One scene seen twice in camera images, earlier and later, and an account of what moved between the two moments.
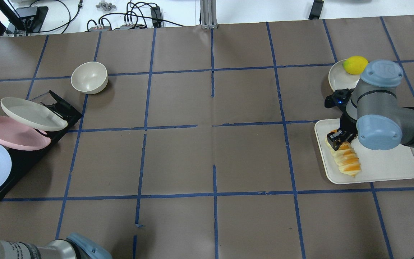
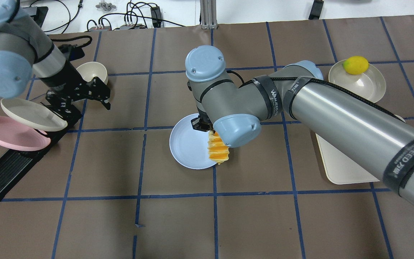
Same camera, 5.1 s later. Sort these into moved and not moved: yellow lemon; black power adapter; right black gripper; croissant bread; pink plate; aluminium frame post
Moved: right black gripper; croissant bread
Not moved: black power adapter; aluminium frame post; yellow lemon; pink plate
